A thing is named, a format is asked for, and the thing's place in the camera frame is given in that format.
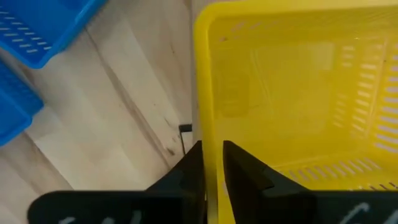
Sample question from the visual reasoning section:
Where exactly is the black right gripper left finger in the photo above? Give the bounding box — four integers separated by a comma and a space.
27, 139, 207, 224

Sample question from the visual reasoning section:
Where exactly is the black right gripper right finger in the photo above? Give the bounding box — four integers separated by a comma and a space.
222, 139, 398, 224

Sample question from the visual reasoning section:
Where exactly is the yellow plastic basket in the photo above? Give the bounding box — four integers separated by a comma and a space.
192, 0, 398, 224

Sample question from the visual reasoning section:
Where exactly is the blue plastic basket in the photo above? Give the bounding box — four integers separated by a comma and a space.
0, 60, 45, 147
0, 0, 108, 70

